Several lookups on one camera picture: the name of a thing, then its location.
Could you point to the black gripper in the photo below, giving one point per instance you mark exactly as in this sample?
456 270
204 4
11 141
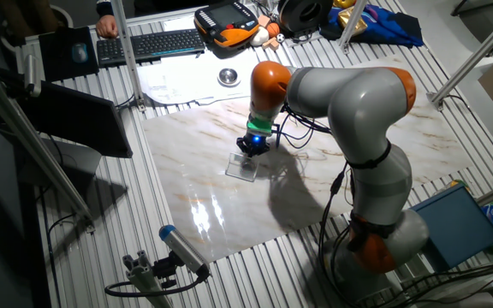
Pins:
253 144

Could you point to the small round steel plate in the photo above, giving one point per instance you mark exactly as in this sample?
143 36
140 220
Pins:
246 164

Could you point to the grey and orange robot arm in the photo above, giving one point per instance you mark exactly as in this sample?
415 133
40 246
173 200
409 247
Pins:
362 107

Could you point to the dark sleeved forearm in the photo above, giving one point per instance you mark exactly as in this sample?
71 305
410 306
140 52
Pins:
105 6

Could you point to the clear rectangular plastic goal marker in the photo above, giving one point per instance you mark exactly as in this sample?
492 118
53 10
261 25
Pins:
235 171

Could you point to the person's bare hand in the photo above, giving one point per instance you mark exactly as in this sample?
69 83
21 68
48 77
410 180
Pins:
107 26

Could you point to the white marble pattern mat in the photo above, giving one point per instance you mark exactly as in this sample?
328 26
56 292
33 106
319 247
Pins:
195 201

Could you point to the wide-rimmed steel bowl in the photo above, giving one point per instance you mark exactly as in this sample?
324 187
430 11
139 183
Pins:
228 77

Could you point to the printed white paper sheet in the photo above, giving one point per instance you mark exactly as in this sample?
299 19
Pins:
165 85
246 64

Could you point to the wooden block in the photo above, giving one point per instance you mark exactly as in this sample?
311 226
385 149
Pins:
264 21
271 44

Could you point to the white egg-shaped toy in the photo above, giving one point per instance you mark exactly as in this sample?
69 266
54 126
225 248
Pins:
259 37

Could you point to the tiny soccer ball toy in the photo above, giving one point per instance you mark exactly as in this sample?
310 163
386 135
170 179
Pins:
280 38

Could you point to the small orange basketball toy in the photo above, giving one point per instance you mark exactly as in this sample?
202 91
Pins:
273 30

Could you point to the orange and black teach pendant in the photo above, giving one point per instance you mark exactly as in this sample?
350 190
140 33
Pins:
229 21

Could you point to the black computer keyboard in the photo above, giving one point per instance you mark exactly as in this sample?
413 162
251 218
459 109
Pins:
152 46

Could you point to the black filament spool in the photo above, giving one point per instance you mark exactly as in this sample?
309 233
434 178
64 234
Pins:
302 17

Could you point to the gold foil object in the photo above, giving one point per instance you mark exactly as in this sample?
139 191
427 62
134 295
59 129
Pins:
344 19

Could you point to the black flat monitor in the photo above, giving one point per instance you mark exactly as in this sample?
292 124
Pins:
79 124

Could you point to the yellow ball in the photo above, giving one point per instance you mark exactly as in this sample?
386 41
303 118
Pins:
343 2

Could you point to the blue cloth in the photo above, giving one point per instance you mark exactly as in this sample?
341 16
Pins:
392 30

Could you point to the grey computer mouse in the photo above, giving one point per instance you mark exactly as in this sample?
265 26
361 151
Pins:
79 52

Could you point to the black mouse pad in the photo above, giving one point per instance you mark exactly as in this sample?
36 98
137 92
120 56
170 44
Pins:
58 60

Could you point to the blue box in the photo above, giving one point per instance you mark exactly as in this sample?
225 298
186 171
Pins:
456 226

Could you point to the long slanted aluminium beam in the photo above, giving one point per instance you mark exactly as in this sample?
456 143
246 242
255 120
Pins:
28 141

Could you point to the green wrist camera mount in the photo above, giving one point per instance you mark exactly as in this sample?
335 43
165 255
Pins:
259 126

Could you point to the silver camera with blue cap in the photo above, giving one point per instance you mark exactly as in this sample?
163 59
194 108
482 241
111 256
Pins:
182 248

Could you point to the aluminium frame post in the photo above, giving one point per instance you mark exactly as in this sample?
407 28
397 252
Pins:
482 49
352 23
127 55

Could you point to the aluminium camera mount profile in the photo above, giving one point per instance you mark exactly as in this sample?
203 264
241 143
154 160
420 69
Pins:
144 280

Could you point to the silver camera on beam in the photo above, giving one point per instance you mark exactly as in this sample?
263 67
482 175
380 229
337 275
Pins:
31 75

